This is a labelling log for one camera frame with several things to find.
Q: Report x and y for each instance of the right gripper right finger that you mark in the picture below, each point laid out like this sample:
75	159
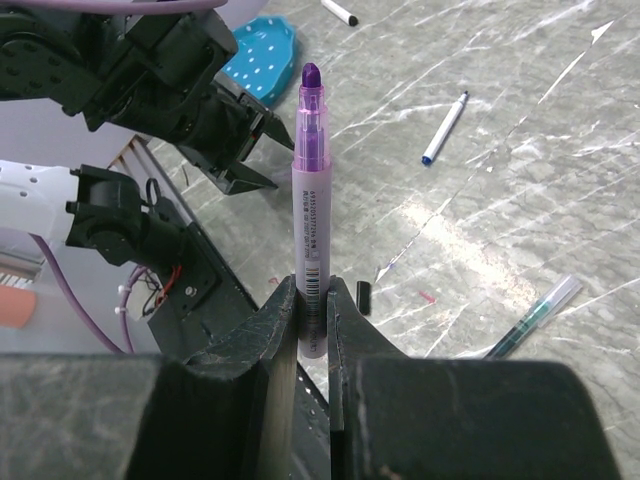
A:
393	416

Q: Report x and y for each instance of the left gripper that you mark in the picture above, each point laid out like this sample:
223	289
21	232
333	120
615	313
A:
157	79

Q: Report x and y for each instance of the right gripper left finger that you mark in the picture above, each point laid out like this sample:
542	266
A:
79	416

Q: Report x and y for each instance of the purple highlighter pen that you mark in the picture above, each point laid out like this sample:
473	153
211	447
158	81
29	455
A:
312	206

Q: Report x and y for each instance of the green gel pen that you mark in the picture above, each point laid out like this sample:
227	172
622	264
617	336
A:
545	308

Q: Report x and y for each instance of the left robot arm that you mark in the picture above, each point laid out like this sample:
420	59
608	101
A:
78	78

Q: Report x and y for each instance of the black pen cap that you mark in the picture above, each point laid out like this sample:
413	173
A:
364	297

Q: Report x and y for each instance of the blue polka dot plate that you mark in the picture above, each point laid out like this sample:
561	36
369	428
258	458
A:
264	62

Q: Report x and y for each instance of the white black-tip marker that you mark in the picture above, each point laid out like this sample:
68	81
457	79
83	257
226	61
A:
340	12

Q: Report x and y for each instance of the white blue-tip marker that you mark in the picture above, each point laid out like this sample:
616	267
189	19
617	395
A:
444	129

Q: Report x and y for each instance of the pink cylinder on stand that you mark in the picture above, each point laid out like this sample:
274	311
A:
17	306

